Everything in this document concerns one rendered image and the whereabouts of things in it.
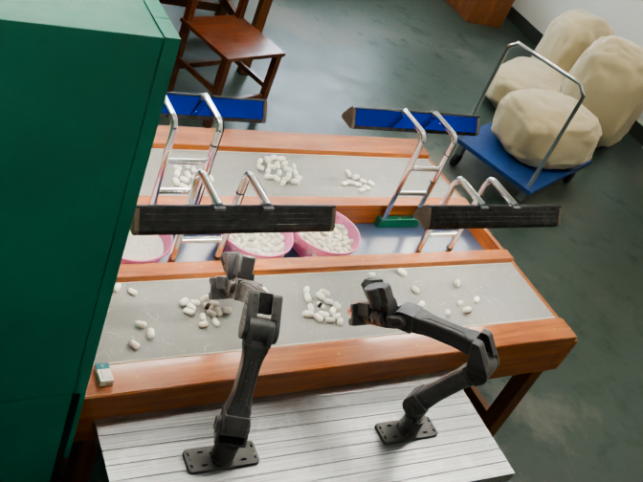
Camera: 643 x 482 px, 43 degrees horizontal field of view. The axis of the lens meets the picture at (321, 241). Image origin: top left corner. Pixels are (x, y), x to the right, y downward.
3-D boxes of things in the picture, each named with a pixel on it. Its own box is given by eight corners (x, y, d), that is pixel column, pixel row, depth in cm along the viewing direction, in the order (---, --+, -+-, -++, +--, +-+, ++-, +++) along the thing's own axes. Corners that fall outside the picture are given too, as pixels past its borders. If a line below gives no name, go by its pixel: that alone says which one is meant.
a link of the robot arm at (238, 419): (216, 427, 211) (247, 311, 205) (241, 430, 213) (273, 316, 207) (219, 439, 206) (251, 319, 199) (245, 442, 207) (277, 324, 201)
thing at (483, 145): (576, 185, 576) (653, 70, 522) (513, 220, 506) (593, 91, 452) (508, 136, 600) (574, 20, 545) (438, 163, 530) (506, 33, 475)
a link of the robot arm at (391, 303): (357, 293, 229) (393, 290, 222) (371, 281, 236) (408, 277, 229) (368, 330, 232) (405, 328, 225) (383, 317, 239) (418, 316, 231)
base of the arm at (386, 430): (384, 408, 237) (393, 427, 233) (437, 402, 247) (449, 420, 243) (373, 425, 242) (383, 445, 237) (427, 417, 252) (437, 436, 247)
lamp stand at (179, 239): (234, 315, 256) (278, 206, 230) (174, 319, 246) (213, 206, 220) (214, 273, 268) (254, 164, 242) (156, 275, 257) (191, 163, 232)
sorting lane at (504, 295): (552, 320, 307) (555, 317, 306) (63, 373, 211) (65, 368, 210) (509, 266, 325) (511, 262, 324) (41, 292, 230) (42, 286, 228)
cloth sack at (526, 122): (596, 178, 543) (629, 130, 521) (515, 175, 505) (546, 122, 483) (548, 129, 579) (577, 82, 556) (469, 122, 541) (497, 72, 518)
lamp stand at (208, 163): (195, 230, 281) (231, 123, 255) (139, 231, 271) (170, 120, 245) (178, 196, 293) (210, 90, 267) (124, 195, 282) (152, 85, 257)
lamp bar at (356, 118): (476, 137, 331) (485, 121, 326) (349, 129, 298) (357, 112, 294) (467, 125, 336) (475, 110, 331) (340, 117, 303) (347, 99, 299)
